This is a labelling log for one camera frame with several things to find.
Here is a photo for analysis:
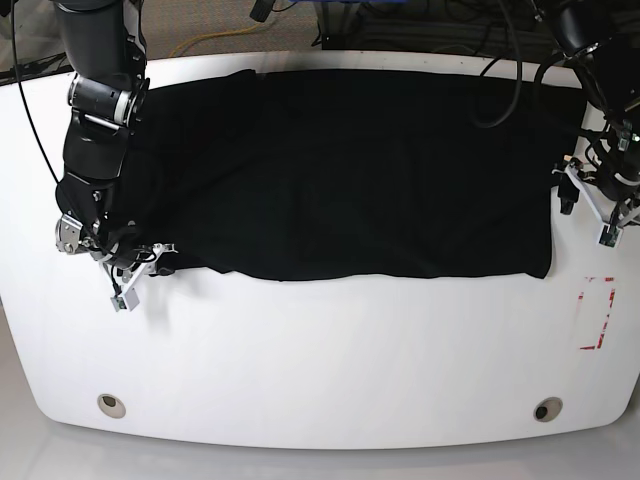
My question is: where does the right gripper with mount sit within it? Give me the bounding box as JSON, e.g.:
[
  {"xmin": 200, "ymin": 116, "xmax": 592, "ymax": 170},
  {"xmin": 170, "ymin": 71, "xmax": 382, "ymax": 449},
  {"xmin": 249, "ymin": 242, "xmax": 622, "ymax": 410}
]
[{"xmin": 99, "ymin": 243, "xmax": 176, "ymax": 295}]

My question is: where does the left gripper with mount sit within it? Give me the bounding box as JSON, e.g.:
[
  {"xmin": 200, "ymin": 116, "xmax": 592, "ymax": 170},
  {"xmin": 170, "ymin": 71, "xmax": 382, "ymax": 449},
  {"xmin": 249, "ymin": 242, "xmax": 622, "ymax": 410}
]
[{"xmin": 551, "ymin": 158, "xmax": 639, "ymax": 230}]

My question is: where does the black T-shirt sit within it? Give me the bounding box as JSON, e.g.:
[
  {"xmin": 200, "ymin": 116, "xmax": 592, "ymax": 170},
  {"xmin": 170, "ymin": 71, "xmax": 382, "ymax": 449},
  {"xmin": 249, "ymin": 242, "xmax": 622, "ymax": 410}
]
[{"xmin": 109, "ymin": 70, "xmax": 576, "ymax": 281}]

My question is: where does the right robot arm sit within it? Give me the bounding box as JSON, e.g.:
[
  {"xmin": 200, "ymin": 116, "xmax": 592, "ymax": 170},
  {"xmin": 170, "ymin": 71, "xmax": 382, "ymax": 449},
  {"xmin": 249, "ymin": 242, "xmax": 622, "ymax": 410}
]
[{"xmin": 53, "ymin": 1, "xmax": 160, "ymax": 298}]

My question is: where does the red tape rectangle marking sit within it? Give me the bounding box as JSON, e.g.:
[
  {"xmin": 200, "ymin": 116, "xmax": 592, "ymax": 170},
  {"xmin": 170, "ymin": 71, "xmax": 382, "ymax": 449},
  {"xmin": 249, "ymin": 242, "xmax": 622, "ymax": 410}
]
[{"xmin": 573, "ymin": 277, "xmax": 616, "ymax": 351}]

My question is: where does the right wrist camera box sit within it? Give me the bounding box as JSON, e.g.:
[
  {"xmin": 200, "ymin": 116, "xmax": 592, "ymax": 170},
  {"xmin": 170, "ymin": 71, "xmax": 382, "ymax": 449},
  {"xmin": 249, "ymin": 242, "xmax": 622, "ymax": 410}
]
[{"xmin": 111, "ymin": 289, "xmax": 140, "ymax": 312}]

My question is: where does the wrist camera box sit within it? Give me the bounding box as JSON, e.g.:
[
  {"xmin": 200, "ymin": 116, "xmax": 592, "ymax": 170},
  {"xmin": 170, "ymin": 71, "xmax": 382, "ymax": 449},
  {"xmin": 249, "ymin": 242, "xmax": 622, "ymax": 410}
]
[
  {"xmin": 111, "ymin": 289, "xmax": 140, "ymax": 312},
  {"xmin": 598, "ymin": 223, "xmax": 623, "ymax": 248}
]

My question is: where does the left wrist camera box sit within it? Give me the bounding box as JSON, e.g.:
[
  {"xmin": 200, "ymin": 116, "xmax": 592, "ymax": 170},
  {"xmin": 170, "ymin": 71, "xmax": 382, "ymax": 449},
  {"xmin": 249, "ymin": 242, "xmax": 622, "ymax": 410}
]
[{"xmin": 598, "ymin": 223, "xmax": 623, "ymax": 248}]

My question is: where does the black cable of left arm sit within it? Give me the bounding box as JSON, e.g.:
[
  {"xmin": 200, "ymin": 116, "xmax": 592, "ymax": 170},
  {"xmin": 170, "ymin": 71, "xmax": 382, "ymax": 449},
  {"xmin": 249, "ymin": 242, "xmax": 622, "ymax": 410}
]
[{"xmin": 469, "ymin": 0, "xmax": 566, "ymax": 129}]

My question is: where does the yellow cable on floor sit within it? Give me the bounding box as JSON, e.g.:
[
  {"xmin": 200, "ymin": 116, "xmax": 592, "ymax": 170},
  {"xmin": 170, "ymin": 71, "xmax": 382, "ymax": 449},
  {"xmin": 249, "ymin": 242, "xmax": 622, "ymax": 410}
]
[{"xmin": 171, "ymin": 19, "xmax": 261, "ymax": 59}]

